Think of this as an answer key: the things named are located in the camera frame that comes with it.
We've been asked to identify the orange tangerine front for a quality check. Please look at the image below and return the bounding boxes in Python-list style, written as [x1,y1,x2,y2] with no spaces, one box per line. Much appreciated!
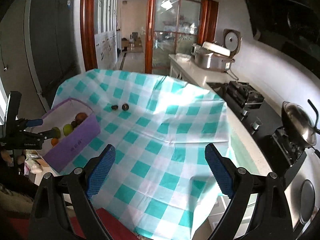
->
[51,138,59,147]

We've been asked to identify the dark chestnut with stem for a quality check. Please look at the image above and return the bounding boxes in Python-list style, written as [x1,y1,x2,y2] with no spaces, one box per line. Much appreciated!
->
[121,103,129,111]

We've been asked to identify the person's left hand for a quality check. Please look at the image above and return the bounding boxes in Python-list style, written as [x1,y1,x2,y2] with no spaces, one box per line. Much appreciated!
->
[1,151,25,165]

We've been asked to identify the purple fabric storage box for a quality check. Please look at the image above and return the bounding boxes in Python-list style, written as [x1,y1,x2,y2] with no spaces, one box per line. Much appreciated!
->
[30,98,100,173]

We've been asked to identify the dark grey refrigerator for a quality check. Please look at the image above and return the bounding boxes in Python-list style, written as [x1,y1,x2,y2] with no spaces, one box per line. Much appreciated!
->
[1,0,80,118]

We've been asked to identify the black gas stove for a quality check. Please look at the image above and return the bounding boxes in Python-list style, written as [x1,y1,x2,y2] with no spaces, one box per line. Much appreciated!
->
[207,81,306,187]

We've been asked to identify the steel wok with lid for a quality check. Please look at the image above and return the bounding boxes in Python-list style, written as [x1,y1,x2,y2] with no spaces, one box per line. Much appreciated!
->
[281,99,319,148]

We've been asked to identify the teal white checkered tablecloth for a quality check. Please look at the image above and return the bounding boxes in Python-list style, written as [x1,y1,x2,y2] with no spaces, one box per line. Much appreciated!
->
[51,68,259,240]

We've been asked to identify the silver metal pot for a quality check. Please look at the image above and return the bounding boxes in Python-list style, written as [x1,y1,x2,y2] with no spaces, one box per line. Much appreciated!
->
[191,42,235,73]

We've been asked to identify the white rice cooker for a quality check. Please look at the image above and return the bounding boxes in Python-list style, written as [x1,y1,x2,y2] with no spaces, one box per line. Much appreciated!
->
[202,29,242,59]

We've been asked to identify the wooden framed glass door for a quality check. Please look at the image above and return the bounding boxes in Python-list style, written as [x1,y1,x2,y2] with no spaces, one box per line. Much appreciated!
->
[80,0,219,75]

